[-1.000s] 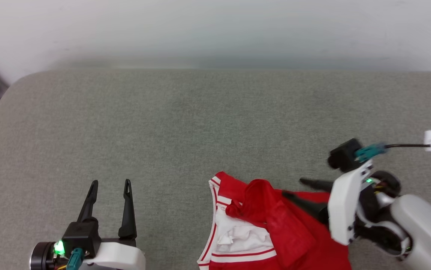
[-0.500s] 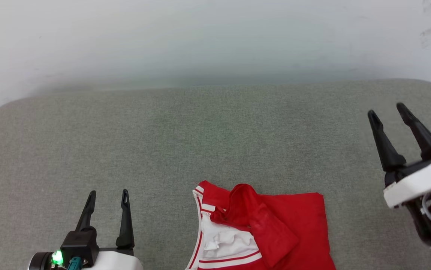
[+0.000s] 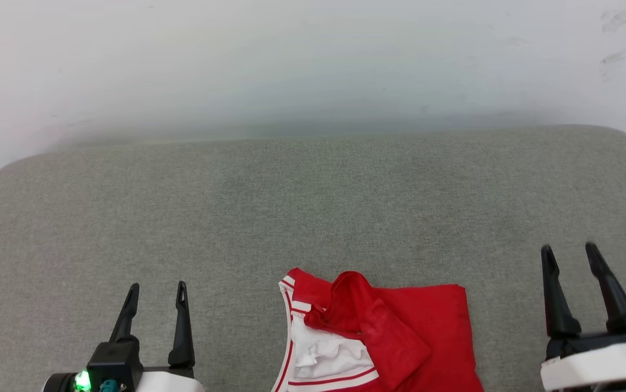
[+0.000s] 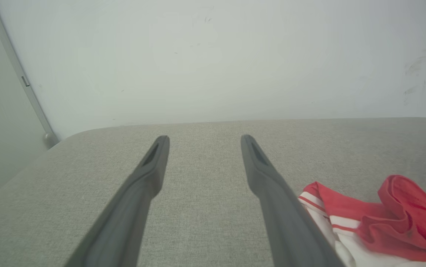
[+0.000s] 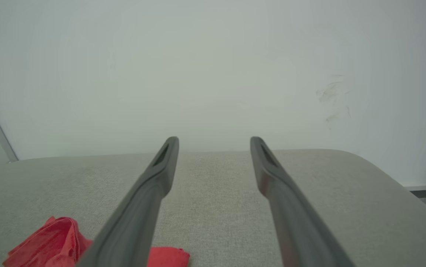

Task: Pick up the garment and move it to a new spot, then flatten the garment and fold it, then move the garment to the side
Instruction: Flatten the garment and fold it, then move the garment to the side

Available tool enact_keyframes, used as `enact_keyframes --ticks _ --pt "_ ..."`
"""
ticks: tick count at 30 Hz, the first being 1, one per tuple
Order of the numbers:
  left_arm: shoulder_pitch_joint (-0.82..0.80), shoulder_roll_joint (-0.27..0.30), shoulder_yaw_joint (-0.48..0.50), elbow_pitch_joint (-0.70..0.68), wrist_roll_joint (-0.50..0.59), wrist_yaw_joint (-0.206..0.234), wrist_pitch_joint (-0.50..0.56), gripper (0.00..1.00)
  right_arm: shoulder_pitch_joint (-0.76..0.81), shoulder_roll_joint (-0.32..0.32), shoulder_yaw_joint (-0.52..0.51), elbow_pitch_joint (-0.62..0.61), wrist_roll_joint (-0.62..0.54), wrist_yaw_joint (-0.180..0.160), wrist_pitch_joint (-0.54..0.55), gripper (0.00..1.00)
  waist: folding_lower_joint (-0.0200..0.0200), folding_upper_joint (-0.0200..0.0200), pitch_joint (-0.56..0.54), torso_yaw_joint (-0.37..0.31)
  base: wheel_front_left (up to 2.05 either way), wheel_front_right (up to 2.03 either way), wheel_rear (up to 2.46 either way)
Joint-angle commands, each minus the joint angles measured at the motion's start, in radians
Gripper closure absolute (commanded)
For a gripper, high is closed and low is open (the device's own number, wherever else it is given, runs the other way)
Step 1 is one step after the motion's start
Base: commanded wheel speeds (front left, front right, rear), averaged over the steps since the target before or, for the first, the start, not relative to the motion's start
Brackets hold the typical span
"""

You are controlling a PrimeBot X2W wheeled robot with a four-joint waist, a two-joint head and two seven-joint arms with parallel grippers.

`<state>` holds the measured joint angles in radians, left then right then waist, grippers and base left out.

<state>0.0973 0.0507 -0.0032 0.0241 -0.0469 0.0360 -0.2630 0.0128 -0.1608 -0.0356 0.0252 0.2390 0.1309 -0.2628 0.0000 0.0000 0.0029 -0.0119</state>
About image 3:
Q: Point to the red and white garment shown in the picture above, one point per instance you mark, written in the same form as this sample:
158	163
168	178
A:
400	337

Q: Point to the grey fabric sofa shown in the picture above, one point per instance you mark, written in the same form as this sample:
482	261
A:
237	218

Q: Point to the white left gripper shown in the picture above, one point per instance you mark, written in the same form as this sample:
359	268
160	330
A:
114	362

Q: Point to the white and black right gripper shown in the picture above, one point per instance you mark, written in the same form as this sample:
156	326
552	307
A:
601	365

